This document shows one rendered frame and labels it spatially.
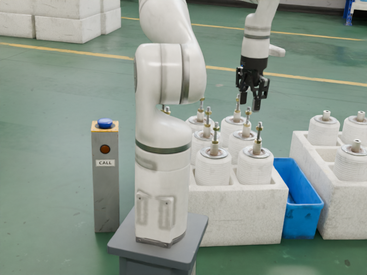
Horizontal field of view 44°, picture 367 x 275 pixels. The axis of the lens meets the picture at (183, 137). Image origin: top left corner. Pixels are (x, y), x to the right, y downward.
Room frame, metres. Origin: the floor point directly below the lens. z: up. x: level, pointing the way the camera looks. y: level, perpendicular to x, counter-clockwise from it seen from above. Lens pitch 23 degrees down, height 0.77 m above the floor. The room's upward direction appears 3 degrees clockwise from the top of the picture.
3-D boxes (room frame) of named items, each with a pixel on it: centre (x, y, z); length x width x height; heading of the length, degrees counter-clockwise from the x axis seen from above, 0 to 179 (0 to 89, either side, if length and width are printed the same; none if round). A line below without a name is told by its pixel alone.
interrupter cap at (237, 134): (1.25, -0.18, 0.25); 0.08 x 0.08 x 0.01
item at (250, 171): (1.13, -0.20, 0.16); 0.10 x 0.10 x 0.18
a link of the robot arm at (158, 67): (0.68, 0.03, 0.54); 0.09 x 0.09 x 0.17; 8
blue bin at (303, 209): (1.23, -0.33, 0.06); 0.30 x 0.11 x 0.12; 6
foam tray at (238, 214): (1.23, -0.07, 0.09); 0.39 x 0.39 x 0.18; 8
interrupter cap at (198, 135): (1.23, -0.07, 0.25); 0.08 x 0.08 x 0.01
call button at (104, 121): (1.11, 0.21, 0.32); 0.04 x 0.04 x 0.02
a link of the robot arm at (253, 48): (1.25, -0.20, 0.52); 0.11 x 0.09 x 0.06; 116
